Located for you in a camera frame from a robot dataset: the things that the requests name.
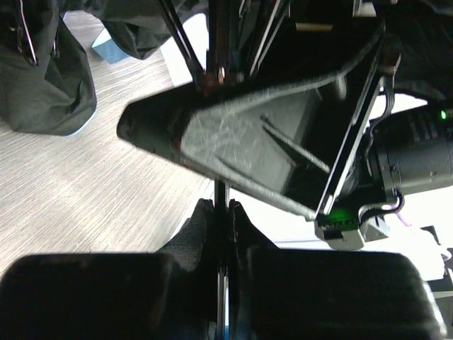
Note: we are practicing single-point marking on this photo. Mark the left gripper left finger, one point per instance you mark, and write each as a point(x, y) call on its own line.
point(167, 294)

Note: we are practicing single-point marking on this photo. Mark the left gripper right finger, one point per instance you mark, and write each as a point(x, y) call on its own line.
point(323, 294)

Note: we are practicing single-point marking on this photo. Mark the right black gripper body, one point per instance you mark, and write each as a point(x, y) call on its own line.
point(364, 201)

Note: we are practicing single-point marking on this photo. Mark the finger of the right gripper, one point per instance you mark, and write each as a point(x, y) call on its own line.
point(287, 137)

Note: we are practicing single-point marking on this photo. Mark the light blue folding umbrella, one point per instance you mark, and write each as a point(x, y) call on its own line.
point(47, 87)

